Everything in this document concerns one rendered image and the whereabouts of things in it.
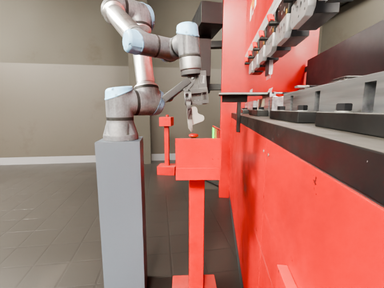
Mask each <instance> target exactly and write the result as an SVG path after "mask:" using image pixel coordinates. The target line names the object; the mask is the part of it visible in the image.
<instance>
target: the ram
mask: <svg viewBox="0 0 384 288"><path fill-rule="evenodd" d="M273 1H274V0H257V2H256V7H255V9H254V6H253V0H247V16H246V45H245V54H246V53H247V51H248V49H249V47H250V45H251V43H252V41H253V39H254V37H255V35H256V33H257V32H258V30H259V28H260V26H261V24H262V22H263V20H264V18H265V16H266V14H267V12H268V10H269V8H270V7H271V5H272V3H273ZM280 2H281V0H277V2H276V4H275V6H274V8H273V9H272V11H271V14H272V15H273V14H274V12H275V11H278V6H279V4H280ZM251 3H252V11H251V20H250V6H251ZM252 13H253V15H252ZM267 24H268V19H267V20H266V22H265V24H264V26H263V28H262V29H261V30H263V31H264V29H265V28H267ZM258 40H259V35H258V36H257V38H256V40H255V42H257V41H258Z"/></svg>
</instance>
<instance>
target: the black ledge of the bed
mask: <svg viewBox="0 0 384 288"><path fill-rule="evenodd" d="M241 123H242V124H243V125H245V126H247V127H249V128H251V129H252V130H254V131H256V132H257V133H259V134H261V135H262V136H264V137H266V138H268V139H269V140H271V141H273V142H275V143H276V144H278V145H280V146H282V147H283V148H285V149H286V150H288V151H290V152H292V153H293V154H295V155H297V156H299V157H301V158H302V159H304V160H306V161H308V162H309V163H311V164H312V165H314V166H316V167H318V168H319V169H321V170H323V171H325V172H326V173H328V174H330V175H332V176H333V177H335V178H336V179H338V180H340V181H342V182H343V183H345V184H347V185H349V186H350V187H352V188H354V189H356V190H358V191H359V192H361V193H362V194H364V195H366V196H368V197H369V198H371V199H373V200H375V201H376V202H378V203H380V204H382V205H383V206H384V138H380V137H374V136H370V135H363V134H357V133H351V132H347V131H340V130H334V129H328V128H324V127H318V126H315V123H294V122H288V121H282V120H278V119H271V118H270V117H269V116H254V115H249V114H241Z"/></svg>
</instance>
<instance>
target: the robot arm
mask: <svg viewBox="0 0 384 288"><path fill-rule="evenodd" d="M101 13H102V16H103V18H104V19H105V21H106V22H107V23H109V24H110V25H113V26H114V28H115V29H116V30H117V32H119V34H120V35H121V36H122V38H123V39H122V43H123V48H124V50H125V52H127V53H130V54H133V58H134V68H135V77H136V82H137V84H136V85H135V86H134V89H133V87H132V86H121V87H111V88H108V89H106V90H105V105H106V126H105V130H104V133H103V140H104V141H111V142H121V141H133V140H137V139H138V132H137V129H136V127H135V124H134V115H150V116H152V115H158V114H160V113H161V112H162V110H163V108H164V106H165V102H171V101H172V100H173V99H174V97H175V96H176V95H178V94H179V93H180V92H182V91H183V92H184V96H185V105H186V110H187V122H188V128H189V130H190V131H191V132H192V133H193V125H194V124H197V123H200V122H203V121H204V116H203V115H201V114H198V110H197V108H196V107H195V106H193V107H191V105H203V104H207V103H208V102H209V98H208V93H209V92H208V89H207V80H206V70H204V71H201V54H200V45H199V32H198V25H197V24H196V23H194V22H182V23H180V24H178V25H177V31H176V36H174V37H172V38H168V37H163V36H160V35H155V34H151V31H152V29H153V28H154V21H155V16H154V12H153V9H152V8H151V7H150V6H149V5H147V4H145V3H143V2H138V1H135V0H103V2H102V4H101ZM152 57H154V58H160V59H161V60H163V61H164V62H174V61H176V60H177V59H179V66H180V71H181V76H182V77H186V78H185V79H184V80H183V81H181V82H180V83H179V84H177V85H176V86H175V87H174V88H172V89H171V90H170V91H167V92H165V93H163V92H162V91H159V87H158V85H157V84H156V83H155V81H154V72H153V63H152ZM192 77H194V80H192ZM191 110H192V113H191Z"/></svg>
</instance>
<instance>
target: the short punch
mask: <svg viewBox="0 0 384 288"><path fill-rule="evenodd" d="M272 73H273V60H269V61H268V62H267V63H266V66H265V77H266V80H268V79H270V78H271V75H272Z"/></svg>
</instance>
